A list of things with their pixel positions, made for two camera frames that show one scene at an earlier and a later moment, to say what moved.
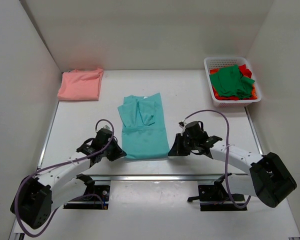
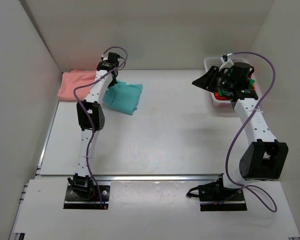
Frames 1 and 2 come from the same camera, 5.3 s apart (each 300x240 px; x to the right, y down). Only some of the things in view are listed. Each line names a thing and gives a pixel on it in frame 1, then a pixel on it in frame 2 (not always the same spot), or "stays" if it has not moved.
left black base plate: x=96 y=197 stays
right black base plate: x=216 y=197 stays
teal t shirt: x=145 y=134 → x=122 y=96
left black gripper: x=118 y=153 → x=112 y=83
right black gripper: x=177 y=149 → x=208 y=81
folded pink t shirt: x=80 y=85 stays
